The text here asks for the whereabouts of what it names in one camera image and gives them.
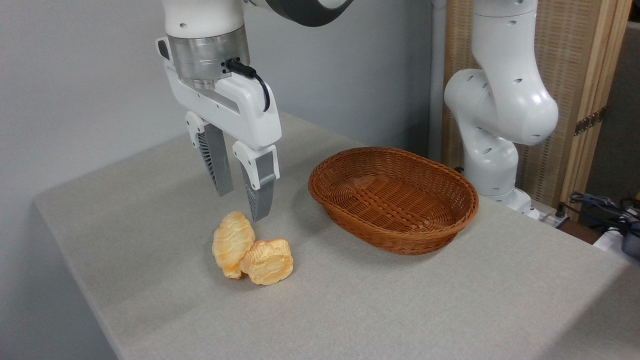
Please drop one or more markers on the brown wicker basket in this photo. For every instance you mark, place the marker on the brown wicker basket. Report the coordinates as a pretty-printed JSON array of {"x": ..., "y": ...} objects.
[{"x": 395, "y": 200}]

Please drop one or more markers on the round ridged bread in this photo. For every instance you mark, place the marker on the round ridged bread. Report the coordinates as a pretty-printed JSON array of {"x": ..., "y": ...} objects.
[{"x": 267, "y": 262}]

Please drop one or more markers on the dark metal screen hinge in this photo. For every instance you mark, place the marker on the dark metal screen hinge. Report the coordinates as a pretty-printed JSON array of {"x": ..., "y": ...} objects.
[{"x": 589, "y": 121}]

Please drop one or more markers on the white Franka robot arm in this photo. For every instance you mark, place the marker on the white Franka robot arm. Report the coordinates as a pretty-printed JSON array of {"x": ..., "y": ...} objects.
[{"x": 500, "y": 100}]

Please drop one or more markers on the long croissant-shaped bread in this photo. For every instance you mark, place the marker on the long croissant-shaped bread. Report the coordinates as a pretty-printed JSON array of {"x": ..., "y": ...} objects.
[{"x": 231, "y": 242}]

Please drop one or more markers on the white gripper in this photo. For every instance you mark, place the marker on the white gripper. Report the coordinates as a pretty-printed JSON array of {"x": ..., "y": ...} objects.
[{"x": 245, "y": 112}]

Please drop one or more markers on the wooden woven folding screen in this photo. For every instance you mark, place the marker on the wooden woven folding screen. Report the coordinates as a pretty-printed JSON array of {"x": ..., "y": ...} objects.
[{"x": 570, "y": 60}]

